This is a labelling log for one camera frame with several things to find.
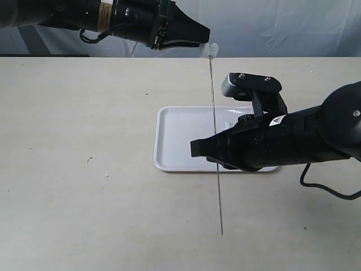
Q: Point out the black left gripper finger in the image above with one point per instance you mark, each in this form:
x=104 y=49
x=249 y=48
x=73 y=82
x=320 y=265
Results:
x=177 y=26
x=179 y=44

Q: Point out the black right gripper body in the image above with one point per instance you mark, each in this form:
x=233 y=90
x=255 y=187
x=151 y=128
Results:
x=249 y=145

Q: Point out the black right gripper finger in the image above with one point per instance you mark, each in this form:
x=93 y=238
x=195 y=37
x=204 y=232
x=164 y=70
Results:
x=226 y=163
x=216 y=149

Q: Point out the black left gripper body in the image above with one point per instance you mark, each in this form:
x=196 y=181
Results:
x=145 y=22

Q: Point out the white marshmallow top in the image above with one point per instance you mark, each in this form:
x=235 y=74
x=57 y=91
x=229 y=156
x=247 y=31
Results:
x=228 y=125

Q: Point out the white marshmallow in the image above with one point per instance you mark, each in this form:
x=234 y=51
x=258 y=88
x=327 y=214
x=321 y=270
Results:
x=228 y=125
x=208 y=50

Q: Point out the white marshmallow bottom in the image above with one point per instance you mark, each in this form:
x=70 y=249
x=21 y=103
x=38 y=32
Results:
x=208 y=50

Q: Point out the thin metal skewer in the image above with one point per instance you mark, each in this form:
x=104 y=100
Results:
x=215 y=132

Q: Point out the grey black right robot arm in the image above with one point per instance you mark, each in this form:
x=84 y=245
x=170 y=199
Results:
x=328 y=132

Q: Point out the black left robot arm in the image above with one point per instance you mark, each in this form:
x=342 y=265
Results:
x=78 y=15

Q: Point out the white plastic tray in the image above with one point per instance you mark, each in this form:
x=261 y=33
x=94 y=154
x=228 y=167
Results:
x=177 y=126

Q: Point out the white backdrop curtain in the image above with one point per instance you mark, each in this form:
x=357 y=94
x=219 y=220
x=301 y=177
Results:
x=239 y=28

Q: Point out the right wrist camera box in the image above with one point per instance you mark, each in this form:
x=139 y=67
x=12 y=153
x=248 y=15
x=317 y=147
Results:
x=231 y=89

